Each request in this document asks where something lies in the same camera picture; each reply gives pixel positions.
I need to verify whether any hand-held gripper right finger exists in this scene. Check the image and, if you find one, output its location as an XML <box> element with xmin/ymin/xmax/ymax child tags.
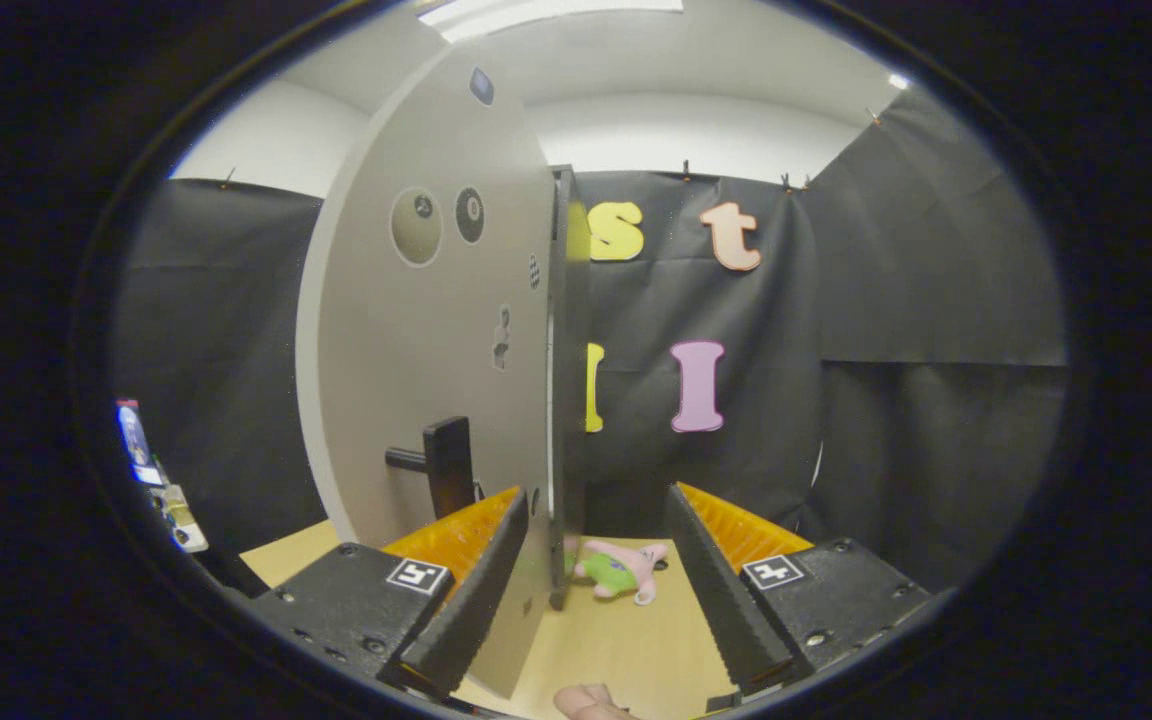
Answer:
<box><xmin>664</xmin><ymin>483</ymin><xmax>937</xmax><ymax>706</ymax></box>

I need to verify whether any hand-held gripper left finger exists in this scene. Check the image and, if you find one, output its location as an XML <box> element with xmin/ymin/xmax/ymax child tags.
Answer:
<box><xmin>251</xmin><ymin>486</ymin><xmax>532</xmax><ymax>701</ymax></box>

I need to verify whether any black door handle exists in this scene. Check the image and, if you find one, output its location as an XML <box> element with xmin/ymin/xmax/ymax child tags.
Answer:
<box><xmin>384</xmin><ymin>416</ymin><xmax>477</xmax><ymax>521</ymax></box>

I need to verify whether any grey shoe cabinet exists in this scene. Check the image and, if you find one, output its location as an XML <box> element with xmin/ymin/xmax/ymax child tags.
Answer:
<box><xmin>546</xmin><ymin>165</ymin><xmax>592</xmax><ymax>611</ymax></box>

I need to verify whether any white shoe cabinet door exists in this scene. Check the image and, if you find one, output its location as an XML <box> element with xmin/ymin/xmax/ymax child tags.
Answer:
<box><xmin>296</xmin><ymin>40</ymin><xmax>562</xmax><ymax>701</ymax></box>

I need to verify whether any pink and green plush toy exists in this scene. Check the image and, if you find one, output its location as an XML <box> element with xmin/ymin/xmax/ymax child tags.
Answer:
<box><xmin>564</xmin><ymin>538</ymin><xmax>670</xmax><ymax>607</ymax></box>

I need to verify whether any black backdrop cloth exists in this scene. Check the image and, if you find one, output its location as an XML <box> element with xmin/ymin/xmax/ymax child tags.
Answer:
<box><xmin>111</xmin><ymin>90</ymin><xmax>1072</xmax><ymax>591</ymax></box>

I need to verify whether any long ceiling light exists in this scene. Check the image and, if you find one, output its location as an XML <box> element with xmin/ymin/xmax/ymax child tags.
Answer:
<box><xmin>416</xmin><ymin>0</ymin><xmax>685</xmax><ymax>43</ymax></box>

